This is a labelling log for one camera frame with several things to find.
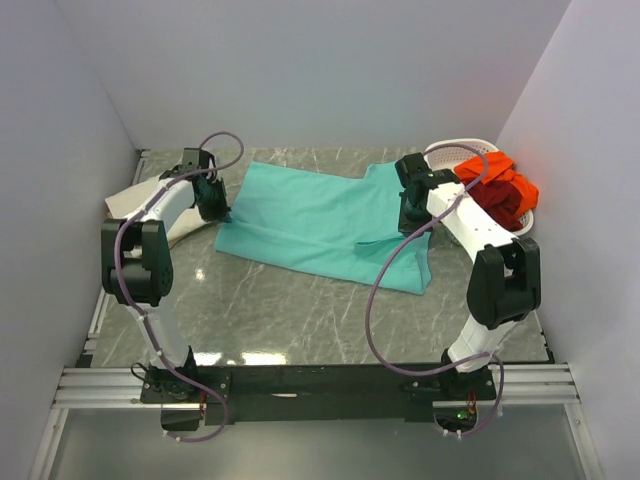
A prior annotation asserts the purple cable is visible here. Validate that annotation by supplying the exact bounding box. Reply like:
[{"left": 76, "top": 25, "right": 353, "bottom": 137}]
[
  {"left": 365, "top": 143, "right": 504, "bottom": 439},
  {"left": 113, "top": 130, "right": 246, "bottom": 444}
]

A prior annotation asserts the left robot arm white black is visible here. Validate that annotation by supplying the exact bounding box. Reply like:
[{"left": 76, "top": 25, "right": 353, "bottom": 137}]
[{"left": 101, "top": 148, "right": 231, "bottom": 402}]

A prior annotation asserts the dark red t shirt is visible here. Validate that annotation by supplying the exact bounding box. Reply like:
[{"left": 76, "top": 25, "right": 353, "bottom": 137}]
[{"left": 469, "top": 181, "right": 522, "bottom": 232}]

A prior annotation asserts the aluminium frame rail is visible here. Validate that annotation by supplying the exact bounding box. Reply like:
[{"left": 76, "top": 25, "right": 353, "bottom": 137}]
[{"left": 29, "top": 364, "right": 604, "bottom": 479}]

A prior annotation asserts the white plastic laundry basket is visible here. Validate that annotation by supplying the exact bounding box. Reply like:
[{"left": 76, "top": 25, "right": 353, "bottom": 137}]
[{"left": 425, "top": 138, "right": 534, "bottom": 236}]

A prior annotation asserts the orange t shirt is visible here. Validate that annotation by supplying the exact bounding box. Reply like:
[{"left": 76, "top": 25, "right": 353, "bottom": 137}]
[{"left": 479, "top": 151, "right": 539, "bottom": 217}]

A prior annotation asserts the teal t shirt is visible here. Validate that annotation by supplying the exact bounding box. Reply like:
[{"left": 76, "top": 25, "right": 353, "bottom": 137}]
[{"left": 215, "top": 162, "right": 431, "bottom": 295}]

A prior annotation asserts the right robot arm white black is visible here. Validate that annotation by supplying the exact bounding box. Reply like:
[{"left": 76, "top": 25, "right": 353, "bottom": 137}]
[{"left": 395, "top": 153, "right": 541, "bottom": 399}]

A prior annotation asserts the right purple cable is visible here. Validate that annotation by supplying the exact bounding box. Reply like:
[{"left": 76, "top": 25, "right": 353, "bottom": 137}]
[{"left": 365, "top": 143, "right": 504, "bottom": 439}]

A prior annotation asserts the black base crossbar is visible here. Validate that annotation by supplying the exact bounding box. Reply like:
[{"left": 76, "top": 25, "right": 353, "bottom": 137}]
[{"left": 140, "top": 364, "right": 497, "bottom": 430}]

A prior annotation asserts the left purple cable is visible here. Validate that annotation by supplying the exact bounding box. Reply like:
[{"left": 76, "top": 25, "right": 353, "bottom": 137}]
[{"left": 113, "top": 130, "right": 246, "bottom": 444}]

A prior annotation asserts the folded cream t shirt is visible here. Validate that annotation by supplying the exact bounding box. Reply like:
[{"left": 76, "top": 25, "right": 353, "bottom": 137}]
[{"left": 105, "top": 176, "right": 206, "bottom": 248}]

